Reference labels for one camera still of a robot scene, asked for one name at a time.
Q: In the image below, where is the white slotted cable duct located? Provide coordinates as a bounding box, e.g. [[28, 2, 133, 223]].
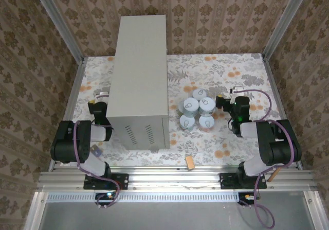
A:
[[46, 192, 241, 203]]

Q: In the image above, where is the tin can yellow label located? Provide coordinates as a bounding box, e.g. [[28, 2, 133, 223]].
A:
[[192, 88, 207, 103]]

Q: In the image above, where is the wooden mallet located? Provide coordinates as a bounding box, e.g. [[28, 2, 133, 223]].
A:
[[267, 167, 280, 182]]

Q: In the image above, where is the tin can light blue label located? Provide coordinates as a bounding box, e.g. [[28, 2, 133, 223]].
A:
[[198, 96, 216, 118]]

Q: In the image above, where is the tin can pink purple label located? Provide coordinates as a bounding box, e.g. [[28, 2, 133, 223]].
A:
[[198, 115, 215, 133]]

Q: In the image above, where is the aluminium frame post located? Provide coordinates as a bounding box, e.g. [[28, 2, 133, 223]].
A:
[[28, 0, 86, 64], [262, 0, 314, 61]]

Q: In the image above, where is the tin can white label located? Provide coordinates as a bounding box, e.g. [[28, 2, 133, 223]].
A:
[[182, 98, 200, 119]]

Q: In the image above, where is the aluminium lower frame bar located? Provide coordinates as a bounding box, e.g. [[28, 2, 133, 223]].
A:
[[24, 191, 48, 230], [303, 190, 325, 230]]

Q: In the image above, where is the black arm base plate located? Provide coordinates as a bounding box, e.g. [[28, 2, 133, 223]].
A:
[[220, 172, 267, 190], [83, 172, 129, 190]]

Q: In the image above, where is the blue purple toy block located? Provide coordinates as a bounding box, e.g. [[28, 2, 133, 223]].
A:
[[89, 145, 103, 159]]

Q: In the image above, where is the grey metal cabinet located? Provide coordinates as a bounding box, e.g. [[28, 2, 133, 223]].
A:
[[105, 14, 171, 151]]

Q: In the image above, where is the tin can green brown label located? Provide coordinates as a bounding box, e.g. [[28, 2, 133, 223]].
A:
[[179, 115, 196, 132]]

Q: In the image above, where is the floral table cover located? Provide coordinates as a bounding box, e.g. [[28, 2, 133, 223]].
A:
[[63, 54, 288, 168]]

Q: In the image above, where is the aluminium mounting rail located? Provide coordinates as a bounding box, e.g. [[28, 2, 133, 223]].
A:
[[37, 166, 319, 192]]

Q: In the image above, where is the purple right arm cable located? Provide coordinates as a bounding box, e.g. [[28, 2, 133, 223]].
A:
[[243, 89, 295, 228]]

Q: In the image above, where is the small wooden block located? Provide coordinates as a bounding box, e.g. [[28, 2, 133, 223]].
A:
[[185, 155, 196, 171]]

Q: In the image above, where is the black electronics board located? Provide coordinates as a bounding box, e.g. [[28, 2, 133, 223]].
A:
[[94, 192, 117, 202], [237, 192, 260, 205]]

